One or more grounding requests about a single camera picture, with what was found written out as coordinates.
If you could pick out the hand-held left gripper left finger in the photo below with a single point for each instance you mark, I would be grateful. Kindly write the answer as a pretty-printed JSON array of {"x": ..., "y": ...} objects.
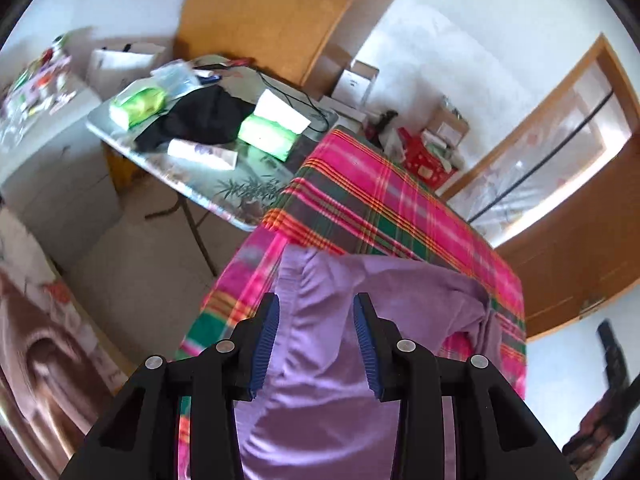
[{"x": 265, "y": 345}]

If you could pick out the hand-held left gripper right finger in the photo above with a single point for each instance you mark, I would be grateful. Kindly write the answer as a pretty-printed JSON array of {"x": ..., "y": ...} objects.
[{"x": 367, "y": 350}]

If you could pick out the purple fleece pants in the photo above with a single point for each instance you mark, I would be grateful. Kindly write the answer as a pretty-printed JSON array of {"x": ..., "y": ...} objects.
[{"x": 325, "y": 320}]

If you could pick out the person's right hand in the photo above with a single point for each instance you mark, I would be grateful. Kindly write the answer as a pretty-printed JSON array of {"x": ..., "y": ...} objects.
[{"x": 595, "y": 425}]

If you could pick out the pink plaid blanket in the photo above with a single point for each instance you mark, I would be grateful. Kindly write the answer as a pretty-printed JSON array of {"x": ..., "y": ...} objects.
[{"x": 400, "y": 200}]

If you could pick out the folding table with printed top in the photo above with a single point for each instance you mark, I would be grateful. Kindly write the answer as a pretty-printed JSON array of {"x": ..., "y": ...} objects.
[{"x": 200, "y": 180}]

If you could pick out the red gift box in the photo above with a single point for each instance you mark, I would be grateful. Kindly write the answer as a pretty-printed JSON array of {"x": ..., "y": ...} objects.
[{"x": 422, "y": 165}]

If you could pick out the white cream tube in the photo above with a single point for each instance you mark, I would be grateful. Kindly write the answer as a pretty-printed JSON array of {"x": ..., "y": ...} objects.
[{"x": 200, "y": 152}]

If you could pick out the green tissue pack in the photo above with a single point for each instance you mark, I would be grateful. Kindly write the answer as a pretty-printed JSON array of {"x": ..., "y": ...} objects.
[{"x": 265, "y": 135}]

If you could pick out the brown fleece blanket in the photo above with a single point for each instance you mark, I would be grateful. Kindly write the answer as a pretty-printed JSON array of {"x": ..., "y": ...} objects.
[{"x": 45, "y": 360}]

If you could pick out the white tissue pack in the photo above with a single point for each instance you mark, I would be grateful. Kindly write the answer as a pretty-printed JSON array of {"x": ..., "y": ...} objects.
[{"x": 280, "y": 110}]

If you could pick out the brown cardboard box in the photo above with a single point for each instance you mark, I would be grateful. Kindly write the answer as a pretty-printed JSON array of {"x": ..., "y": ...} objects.
[{"x": 447, "y": 127}]

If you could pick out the black cloth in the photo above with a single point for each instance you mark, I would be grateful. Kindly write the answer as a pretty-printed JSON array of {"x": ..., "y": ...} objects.
[{"x": 200, "y": 115}]

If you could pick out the white cardboard box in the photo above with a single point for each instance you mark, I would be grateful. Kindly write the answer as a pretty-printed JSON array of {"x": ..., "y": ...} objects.
[{"x": 352, "y": 85}]

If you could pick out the green and white packet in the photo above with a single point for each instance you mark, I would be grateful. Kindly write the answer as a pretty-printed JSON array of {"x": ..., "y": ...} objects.
[{"x": 140, "y": 102}]

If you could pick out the white cabinet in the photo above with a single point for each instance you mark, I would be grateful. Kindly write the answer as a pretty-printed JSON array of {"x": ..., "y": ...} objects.
[{"x": 55, "y": 160}]

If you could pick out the clear plastic bag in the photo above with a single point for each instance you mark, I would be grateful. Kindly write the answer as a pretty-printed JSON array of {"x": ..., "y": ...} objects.
[{"x": 175, "y": 77}]

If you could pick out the white paper bag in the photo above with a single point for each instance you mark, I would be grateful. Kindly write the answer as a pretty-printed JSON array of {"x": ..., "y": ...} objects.
[{"x": 120, "y": 67}]

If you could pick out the wooden wardrobe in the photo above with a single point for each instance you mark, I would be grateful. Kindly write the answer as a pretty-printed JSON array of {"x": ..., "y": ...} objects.
[{"x": 260, "y": 10}]

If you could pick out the clutter of bottles and packets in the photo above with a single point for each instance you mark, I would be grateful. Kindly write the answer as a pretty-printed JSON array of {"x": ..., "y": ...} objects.
[{"x": 35, "y": 85}]

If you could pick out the glass door with wooden frame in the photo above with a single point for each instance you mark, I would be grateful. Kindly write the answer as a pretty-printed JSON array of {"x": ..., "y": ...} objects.
[{"x": 540, "y": 160}]

